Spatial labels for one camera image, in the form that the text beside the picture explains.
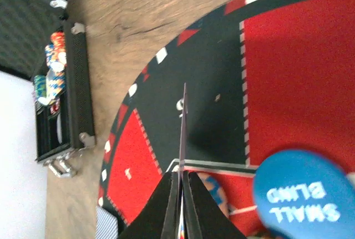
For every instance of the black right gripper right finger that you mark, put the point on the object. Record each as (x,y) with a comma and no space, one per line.
(203,217)

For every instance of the blue orange chip stack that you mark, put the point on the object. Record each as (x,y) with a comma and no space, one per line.
(55,77)

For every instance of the round red black poker mat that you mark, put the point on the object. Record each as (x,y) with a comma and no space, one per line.
(262,76)

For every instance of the blue small blind button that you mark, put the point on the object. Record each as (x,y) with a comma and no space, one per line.
(303,195)

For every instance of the red chip stack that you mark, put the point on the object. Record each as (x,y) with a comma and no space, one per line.
(58,40)

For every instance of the green blue 50 chip stack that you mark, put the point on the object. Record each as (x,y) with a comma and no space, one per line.
(40,86)

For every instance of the chrome case handle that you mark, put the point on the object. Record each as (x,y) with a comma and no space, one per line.
(61,168)

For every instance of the blue backed playing card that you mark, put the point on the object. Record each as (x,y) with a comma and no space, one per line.
(107,225)
(182,152)

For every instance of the black poker case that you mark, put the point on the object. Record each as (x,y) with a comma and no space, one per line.
(40,44)

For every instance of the clear acrylic dealer button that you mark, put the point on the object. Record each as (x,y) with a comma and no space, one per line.
(59,128)

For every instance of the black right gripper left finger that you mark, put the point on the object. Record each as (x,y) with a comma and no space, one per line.
(158,219)

